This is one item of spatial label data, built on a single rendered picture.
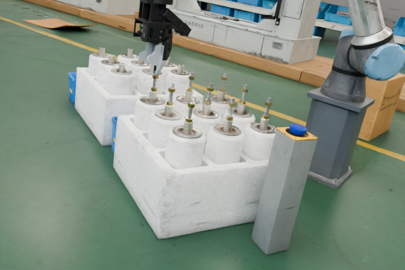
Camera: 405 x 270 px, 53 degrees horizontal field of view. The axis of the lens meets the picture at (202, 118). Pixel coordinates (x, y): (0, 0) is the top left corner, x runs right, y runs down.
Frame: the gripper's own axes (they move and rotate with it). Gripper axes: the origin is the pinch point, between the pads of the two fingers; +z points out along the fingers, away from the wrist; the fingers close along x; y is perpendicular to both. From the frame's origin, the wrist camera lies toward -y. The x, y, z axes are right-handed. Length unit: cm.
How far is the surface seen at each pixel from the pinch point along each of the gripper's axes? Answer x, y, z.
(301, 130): 45.2, -10.4, 1.7
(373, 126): 11, -117, 27
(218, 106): 7.3, -19.3, 10.2
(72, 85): -67, -3, 26
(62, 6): -334, -97, 29
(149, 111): 3.6, 3.6, 11.4
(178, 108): 3.5, -6.6, 11.1
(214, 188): 31.9, 0.2, 21.7
